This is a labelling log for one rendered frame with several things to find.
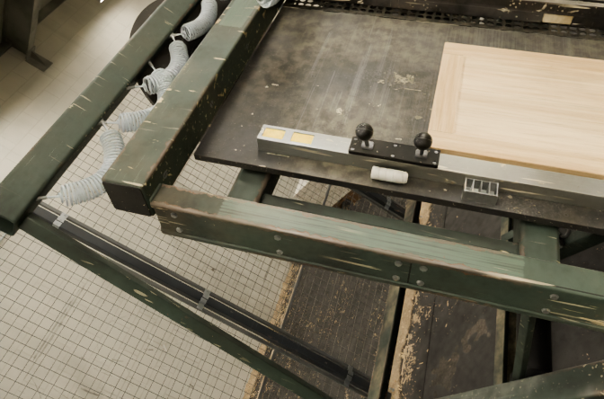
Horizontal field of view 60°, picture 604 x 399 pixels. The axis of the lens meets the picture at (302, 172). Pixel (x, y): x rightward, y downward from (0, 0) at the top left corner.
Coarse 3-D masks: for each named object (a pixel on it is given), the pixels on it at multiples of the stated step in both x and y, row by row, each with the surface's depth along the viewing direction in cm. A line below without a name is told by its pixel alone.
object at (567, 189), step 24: (264, 144) 123; (288, 144) 121; (312, 144) 120; (336, 144) 120; (408, 168) 115; (432, 168) 113; (456, 168) 113; (480, 168) 112; (504, 168) 112; (528, 168) 112; (504, 192) 112; (528, 192) 110; (552, 192) 108; (576, 192) 107; (600, 192) 106
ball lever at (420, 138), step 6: (420, 132) 104; (426, 132) 104; (414, 138) 104; (420, 138) 103; (426, 138) 103; (414, 144) 104; (420, 144) 103; (426, 144) 103; (420, 150) 110; (426, 150) 114; (420, 156) 114; (426, 156) 114
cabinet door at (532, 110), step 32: (448, 64) 141; (480, 64) 141; (512, 64) 140; (544, 64) 139; (576, 64) 139; (448, 96) 132; (480, 96) 132; (512, 96) 131; (544, 96) 131; (576, 96) 130; (448, 128) 124; (480, 128) 124; (512, 128) 124; (544, 128) 123; (576, 128) 123; (512, 160) 116; (544, 160) 116; (576, 160) 115
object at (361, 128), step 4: (360, 124) 107; (364, 124) 106; (368, 124) 106; (356, 128) 107; (360, 128) 106; (364, 128) 106; (368, 128) 106; (372, 128) 107; (356, 132) 107; (360, 132) 106; (364, 132) 106; (368, 132) 106; (372, 132) 106; (356, 136) 108; (360, 136) 106; (364, 136) 106; (368, 136) 106; (364, 140) 107; (368, 140) 113; (364, 144) 116; (368, 144) 115; (372, 144) 116; (364, 148) 117; (368, 148) 116; (372, 148) 116
